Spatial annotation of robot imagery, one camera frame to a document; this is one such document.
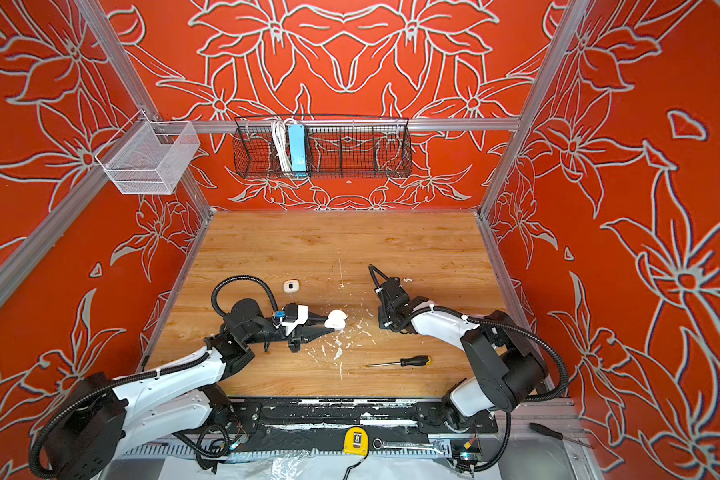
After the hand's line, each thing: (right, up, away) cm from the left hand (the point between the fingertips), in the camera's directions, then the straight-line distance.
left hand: (331, 323), depth 68 cm
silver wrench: (+25, -30, +2) cm, 39 cm away
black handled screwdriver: (+24, -14, +13) cm, 31 cm away
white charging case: (+1, +1, -1) cm, 1 cm away
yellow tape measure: (+6, -28, 0) cm, 29 cm away
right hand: (+14, -4, +23) cm, 27 cm away
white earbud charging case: (-16, +4, +27) cm, 32 cm away
